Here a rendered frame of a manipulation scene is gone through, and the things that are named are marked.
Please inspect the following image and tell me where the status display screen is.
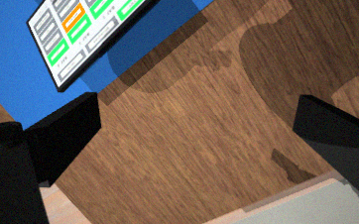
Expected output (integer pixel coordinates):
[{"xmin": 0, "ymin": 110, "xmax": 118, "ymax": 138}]
[{"xmin": 26, "ymin": 0, "xmax": 158, "ymax": 93}]

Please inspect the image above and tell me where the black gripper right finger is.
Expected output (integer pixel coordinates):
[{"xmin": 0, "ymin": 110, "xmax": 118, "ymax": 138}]
[{"xmin": 293, "ymin": 95, "xmax": 359, "ymax": 190}]

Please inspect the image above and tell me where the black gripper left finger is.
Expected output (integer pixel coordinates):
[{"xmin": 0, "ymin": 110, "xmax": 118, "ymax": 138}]
[{"xmin": 0, "ymin": 92, "xmax": 102, "ymax": 224}]

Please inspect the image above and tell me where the blue flat mat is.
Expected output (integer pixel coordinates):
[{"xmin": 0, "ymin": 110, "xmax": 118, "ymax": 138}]
[{"xmin": 0, "ymin": 0, "xmax": 213, "ymax": 130}]

